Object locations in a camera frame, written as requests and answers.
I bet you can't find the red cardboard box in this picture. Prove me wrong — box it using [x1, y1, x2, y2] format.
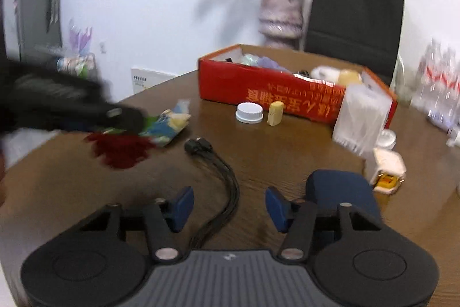
[198, 44, 399, 130]

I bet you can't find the brown wooden desktop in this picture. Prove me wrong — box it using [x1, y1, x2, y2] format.
[0, 44, 460, 307]

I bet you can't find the white round lid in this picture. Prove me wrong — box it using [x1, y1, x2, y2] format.
[235, 103, 265, 124]

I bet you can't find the grey cabinet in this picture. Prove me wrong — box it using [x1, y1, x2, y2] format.
[14, 0, 63, 59]

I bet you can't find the purple fluffy item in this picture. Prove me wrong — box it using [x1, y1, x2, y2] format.
[258, 56, 292, 72]

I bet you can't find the white plush item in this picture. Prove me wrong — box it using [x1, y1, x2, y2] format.
[310, 65, 342, 85]

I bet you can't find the black cable bundle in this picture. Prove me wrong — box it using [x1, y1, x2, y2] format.
[184, 137, 241, 250]

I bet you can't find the small white jar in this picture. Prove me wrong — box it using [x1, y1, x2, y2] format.
[377, 129, 397, 150]

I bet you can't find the white wall device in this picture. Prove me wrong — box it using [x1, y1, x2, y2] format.
[130, 67, 179, 95]

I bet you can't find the translucent plastic bag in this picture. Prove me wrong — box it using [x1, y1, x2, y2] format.
[332, 82, 393, 157]

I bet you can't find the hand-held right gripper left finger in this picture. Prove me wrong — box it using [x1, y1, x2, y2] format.
[79, 186, 195, 264]

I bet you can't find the white box with yellow item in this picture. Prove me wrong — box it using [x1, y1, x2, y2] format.
[365, 147, 407, 194]

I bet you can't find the black paper bag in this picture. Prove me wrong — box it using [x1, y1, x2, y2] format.
[304, 0, 406, 85]

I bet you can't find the colourful snack packet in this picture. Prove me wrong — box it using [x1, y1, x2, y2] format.
[102, 99, 192, 148]

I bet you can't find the purple decorative bundle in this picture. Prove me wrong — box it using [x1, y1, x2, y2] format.
[57, 18, 97, 79]

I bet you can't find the pack of water bottles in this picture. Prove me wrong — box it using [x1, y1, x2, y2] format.
[410, 38, 460, 133]

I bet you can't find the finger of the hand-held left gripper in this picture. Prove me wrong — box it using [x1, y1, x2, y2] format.
[104, 105, 146, 135]

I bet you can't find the small yellow block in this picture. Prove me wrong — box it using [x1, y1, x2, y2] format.
[267, 101, 284, 127]

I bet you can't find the dark red cloth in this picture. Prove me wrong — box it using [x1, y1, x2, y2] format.
[85, 132, 157, 170]

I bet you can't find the dark blue case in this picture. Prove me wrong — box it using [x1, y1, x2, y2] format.
[305, 169, 382, 225]

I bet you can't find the mottled pink vase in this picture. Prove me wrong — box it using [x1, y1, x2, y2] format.
[258, 0, 306, 49]

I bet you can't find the pale yellow item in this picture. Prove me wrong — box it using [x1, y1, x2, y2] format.
[338, 69, 363, 87]

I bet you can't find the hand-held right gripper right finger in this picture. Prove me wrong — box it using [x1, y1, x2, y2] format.
[265, 186, 382, 263]

